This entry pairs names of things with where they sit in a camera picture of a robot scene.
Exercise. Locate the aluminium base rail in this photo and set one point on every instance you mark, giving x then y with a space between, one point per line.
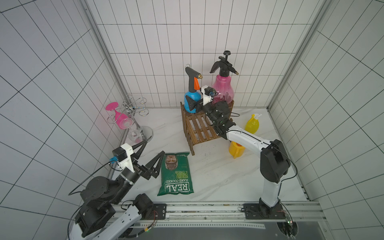
214 214

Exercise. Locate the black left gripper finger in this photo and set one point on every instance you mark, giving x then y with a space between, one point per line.
138 149
153 167

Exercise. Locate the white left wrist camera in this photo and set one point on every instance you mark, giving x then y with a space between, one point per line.
122 158

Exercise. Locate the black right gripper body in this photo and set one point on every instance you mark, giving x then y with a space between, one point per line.
201 102

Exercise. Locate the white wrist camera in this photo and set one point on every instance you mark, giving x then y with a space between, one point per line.
208 94
122 158

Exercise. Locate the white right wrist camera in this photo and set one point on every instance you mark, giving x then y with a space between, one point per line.
208 94

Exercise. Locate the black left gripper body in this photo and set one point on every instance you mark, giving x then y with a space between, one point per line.
141 170

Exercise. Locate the yellow watering can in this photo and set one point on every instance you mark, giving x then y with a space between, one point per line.
236 150

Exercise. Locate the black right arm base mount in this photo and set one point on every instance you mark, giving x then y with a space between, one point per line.
261 211

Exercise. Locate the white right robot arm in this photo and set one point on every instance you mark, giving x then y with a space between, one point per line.
274 162

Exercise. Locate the clear wine glass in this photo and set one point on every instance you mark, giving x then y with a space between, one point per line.
136 135

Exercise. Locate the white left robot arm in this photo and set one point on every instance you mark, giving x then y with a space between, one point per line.
102 194

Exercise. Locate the pink wine glass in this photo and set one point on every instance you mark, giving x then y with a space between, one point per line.
119 118

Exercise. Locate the blue spray bottle orange trigger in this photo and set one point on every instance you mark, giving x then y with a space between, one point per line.
193 86

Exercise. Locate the chrome wine glass rack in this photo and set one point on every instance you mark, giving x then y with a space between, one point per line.
135 108

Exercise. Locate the green chips bag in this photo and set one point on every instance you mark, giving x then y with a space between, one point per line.
175 175

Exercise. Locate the pink pressure sprayer bottle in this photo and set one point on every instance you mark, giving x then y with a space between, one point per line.
223 80

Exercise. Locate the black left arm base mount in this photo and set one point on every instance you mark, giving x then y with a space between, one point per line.
148 209

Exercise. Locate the yellow spray bottle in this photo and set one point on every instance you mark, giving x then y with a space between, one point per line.
253 124

